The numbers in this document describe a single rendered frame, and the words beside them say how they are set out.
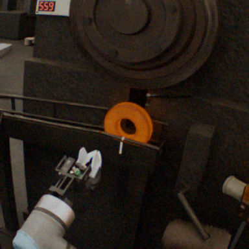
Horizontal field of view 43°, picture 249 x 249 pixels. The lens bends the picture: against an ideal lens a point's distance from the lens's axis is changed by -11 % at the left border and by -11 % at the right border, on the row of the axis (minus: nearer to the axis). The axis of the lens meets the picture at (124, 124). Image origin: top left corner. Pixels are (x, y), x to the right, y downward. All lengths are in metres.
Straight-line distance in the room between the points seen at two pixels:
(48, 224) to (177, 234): 0.46
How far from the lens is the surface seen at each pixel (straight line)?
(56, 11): 1.28
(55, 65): 1.26
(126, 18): 0.90
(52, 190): 0.77
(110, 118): 1.12
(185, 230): 1.05
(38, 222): 0.73
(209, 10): 0.94
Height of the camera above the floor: 1.20
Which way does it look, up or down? 24 degrees down
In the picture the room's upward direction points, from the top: 7 degrees clockwise
